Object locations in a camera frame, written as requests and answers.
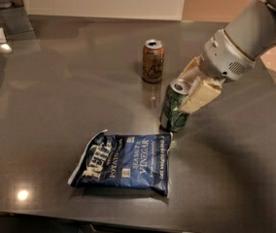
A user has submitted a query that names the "orange soda can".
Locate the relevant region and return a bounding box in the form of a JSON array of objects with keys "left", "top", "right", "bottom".
[{"left": 142, "top": 39, "right": 165, "bottom": 83}]

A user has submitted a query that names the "blue potato chip bag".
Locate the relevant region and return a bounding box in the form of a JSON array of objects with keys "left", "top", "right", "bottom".
[{"left": 68, "top": 131, "right": 173, "bottom": 197}]

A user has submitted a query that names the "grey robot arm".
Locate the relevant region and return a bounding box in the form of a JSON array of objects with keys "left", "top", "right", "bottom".
[{"left": 179, "top": 0, "right": 276, "bottom": 114}]

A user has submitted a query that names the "green soda can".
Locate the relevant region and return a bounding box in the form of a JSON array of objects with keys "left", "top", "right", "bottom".
[{"left": 159, "top": 79, "right": 190, "bottom": 132}]

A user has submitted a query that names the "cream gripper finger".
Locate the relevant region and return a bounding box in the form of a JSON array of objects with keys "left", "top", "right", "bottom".
[
  {"left": 178, "top": 57, "right": 201, "bottom": 82},
  {"left": 181, "top": 77, "right": 223, "bottom": 114}
]

